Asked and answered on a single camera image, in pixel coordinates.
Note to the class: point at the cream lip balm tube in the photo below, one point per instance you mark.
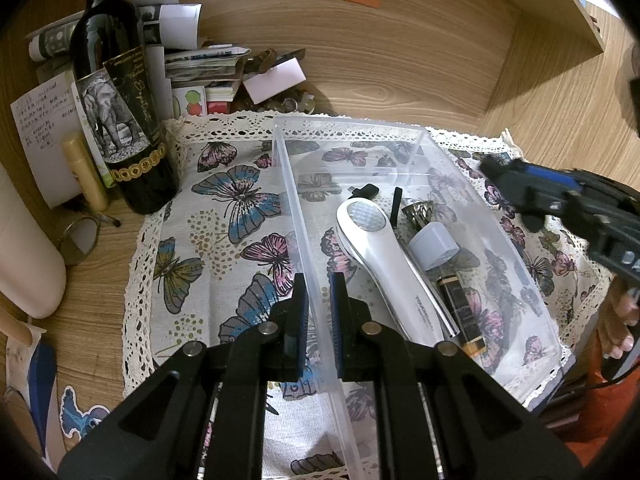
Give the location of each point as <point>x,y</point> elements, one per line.
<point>87,175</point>

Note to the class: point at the dark wine bottle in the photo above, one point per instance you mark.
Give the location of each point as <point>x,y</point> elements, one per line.
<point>125,110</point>

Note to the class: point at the white card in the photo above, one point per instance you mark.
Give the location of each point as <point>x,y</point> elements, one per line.
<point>275,80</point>

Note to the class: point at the person's right hand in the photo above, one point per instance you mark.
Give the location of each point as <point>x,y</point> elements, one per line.
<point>620,325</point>

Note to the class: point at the small black plastic clip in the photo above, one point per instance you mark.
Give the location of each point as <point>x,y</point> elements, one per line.
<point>363,190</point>

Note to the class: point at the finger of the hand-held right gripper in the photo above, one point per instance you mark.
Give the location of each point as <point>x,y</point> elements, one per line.
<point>545,177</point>
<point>537,207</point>

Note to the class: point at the clear plastic container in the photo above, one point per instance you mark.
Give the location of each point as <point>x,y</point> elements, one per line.
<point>500,285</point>

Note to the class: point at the white cylindrical bottle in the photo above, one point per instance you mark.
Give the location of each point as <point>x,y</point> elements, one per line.
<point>27,260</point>

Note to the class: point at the small metal cone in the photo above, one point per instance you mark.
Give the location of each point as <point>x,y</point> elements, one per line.
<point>418,211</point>

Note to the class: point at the stack of magazines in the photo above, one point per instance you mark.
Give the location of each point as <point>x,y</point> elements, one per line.
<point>200,60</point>

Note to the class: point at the black and gold lighter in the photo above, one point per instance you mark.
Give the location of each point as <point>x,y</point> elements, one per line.
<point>462,315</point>

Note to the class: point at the pile of small metal caps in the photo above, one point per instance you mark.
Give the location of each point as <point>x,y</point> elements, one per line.
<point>292,102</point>

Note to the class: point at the black plastic stick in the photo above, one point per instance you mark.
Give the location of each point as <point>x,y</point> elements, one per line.
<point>396,205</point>

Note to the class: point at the blue cartoon sticker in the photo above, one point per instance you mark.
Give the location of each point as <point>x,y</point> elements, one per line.
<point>82,415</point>

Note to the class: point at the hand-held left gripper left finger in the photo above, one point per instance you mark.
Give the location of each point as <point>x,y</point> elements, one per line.
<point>301,320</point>

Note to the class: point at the butterfly print lace cloth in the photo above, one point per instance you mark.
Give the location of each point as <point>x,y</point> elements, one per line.
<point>220,260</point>

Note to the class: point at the white handwritten note paper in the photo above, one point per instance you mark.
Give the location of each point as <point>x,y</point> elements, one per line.
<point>40,125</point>

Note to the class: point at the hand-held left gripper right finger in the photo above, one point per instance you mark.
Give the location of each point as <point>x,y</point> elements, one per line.
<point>337,320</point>

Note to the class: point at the white handheld massager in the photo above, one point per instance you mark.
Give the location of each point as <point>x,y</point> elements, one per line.
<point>385,265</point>

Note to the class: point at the small round mirror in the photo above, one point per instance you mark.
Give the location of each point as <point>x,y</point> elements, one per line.
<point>80,242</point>

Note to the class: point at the blue packet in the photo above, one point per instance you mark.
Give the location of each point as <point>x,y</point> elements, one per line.
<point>32,395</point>

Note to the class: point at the wooden shelf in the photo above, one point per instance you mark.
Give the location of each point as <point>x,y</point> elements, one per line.
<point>575,5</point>

